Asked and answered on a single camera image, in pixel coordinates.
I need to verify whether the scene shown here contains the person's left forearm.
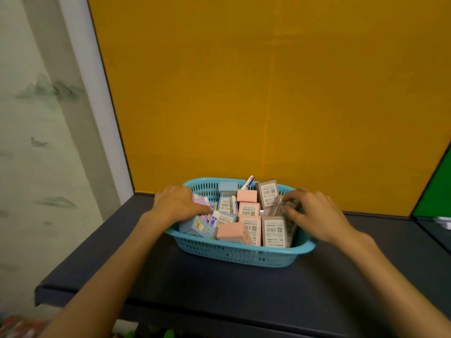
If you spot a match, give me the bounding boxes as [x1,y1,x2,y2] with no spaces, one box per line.
[37,212,167,338]

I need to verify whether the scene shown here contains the blue plastic basket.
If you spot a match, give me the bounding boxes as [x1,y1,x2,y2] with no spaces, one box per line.
[164,177,317,269]

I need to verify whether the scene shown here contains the green side panel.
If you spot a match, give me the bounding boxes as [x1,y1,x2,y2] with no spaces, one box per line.
[412,142,451,219]

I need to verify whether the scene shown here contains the person's left hand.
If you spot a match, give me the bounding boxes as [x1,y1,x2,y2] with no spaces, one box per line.
[147,184,212,230]

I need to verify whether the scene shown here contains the yellow back panel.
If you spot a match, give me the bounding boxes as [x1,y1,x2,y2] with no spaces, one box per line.
[87,0,451,217]

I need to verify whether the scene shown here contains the person's right forearm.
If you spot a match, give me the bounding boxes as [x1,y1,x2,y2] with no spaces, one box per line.
[333,230,451,338]

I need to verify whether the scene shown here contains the taupe stationery carton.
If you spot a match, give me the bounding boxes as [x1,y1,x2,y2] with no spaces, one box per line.
[270,195,301,218]

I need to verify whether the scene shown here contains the pile of small pastel boxes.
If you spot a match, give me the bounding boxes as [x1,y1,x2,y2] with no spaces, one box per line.
[179,175,301,248]

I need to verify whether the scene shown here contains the green object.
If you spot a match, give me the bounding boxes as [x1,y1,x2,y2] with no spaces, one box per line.
[123,329,175,338]

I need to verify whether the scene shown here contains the person's right hand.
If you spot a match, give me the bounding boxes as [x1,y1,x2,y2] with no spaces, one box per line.
[282,188,353,247]

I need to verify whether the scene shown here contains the red patterned packets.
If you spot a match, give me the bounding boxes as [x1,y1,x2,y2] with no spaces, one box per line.
[0,312,48,338]

